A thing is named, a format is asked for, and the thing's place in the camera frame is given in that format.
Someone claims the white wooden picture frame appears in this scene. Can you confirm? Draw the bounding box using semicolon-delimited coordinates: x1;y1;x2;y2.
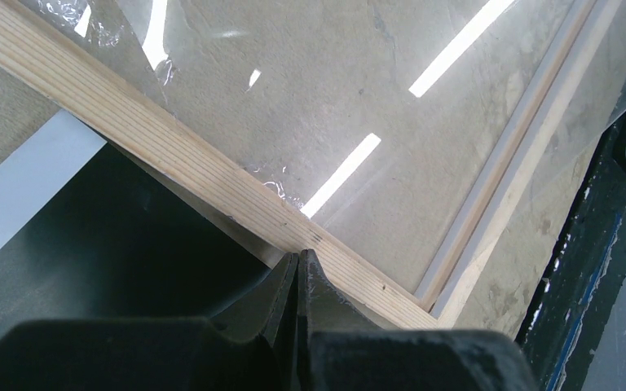
0;1;619;329

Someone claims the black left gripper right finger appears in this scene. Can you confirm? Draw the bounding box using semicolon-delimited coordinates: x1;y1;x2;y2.
298;249;536;390

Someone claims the clear acrylic sheet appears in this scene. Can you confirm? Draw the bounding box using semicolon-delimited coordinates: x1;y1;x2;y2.
18;0;626;303

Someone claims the large printed photo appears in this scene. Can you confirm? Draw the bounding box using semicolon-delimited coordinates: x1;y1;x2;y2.
0;111;269;339

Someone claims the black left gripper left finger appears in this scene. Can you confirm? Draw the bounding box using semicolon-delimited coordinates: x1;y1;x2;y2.
0;253;298;390

